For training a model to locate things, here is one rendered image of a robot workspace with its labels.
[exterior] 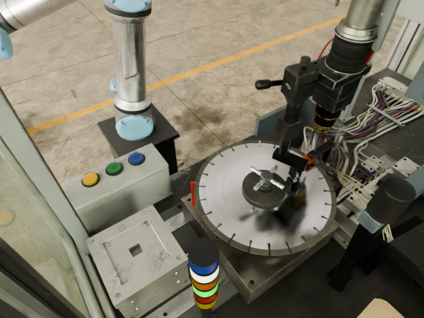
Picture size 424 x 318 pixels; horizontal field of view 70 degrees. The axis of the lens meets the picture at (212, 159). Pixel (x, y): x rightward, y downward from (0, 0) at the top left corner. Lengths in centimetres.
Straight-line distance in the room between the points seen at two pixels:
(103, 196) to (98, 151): 146
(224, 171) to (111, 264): 35
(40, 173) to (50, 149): 182
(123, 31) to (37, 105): 216
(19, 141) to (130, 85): 42
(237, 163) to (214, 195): 12
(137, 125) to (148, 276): 47
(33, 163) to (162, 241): 33
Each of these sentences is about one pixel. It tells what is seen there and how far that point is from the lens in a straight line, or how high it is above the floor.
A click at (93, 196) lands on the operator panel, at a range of 88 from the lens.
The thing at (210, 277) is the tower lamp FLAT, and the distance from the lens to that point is 49.
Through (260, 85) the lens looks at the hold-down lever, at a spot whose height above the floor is 122.
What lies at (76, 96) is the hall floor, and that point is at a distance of 291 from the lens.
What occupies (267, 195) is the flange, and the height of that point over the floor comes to 96.
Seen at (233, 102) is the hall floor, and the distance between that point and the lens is 261.
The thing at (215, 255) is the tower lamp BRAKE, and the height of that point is 116.
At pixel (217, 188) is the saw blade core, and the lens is 77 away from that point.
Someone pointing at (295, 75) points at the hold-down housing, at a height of 125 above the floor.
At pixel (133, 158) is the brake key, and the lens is 92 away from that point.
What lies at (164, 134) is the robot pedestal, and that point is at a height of 75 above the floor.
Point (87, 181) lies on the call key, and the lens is 91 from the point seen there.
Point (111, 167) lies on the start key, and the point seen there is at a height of 91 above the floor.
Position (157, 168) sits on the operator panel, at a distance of 90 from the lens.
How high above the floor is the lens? 157
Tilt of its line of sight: 48 degrees down
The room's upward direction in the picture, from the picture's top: straight up
